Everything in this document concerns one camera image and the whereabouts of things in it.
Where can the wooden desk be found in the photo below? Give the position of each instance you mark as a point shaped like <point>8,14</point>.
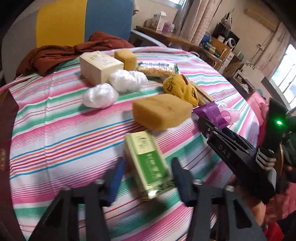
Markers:
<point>168,38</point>

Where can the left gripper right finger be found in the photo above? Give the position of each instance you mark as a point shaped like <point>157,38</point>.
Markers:
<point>184,182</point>

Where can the cream cardboard box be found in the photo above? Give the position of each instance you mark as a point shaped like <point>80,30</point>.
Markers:
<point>96,67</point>

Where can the grey yellow blue chair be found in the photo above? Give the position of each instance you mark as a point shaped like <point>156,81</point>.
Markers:
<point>66,23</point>

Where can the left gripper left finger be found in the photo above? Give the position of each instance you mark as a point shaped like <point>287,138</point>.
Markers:
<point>112,180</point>

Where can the striped tablecloth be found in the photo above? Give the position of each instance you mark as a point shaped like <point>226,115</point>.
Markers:
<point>58,141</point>

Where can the dark red cloth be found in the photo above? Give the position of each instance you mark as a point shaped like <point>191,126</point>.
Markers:
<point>45,59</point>

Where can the white plastic bag ball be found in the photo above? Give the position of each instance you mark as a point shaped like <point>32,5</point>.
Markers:
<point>101,96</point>

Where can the small yellow sponge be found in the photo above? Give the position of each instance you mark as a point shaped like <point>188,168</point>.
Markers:
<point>127,57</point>

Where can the purple snack pouch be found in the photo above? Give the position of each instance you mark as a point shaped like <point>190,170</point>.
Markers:
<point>211,112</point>

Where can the yellow knit sock bundle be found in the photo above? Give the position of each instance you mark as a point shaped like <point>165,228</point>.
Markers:
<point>179,86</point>

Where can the large yellow sponge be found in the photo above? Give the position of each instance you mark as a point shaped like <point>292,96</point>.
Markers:
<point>161,112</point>

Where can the patterned curtain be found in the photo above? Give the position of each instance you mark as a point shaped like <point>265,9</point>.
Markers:
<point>193,19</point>

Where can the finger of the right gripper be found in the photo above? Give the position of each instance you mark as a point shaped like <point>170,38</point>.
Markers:
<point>215,137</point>

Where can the green tea box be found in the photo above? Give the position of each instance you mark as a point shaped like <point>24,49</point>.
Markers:
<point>150,170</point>

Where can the person right hand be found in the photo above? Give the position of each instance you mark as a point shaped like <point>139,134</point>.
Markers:
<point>256,206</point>

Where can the white carton on desk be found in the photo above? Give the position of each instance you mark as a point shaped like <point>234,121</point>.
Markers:
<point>159,20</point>

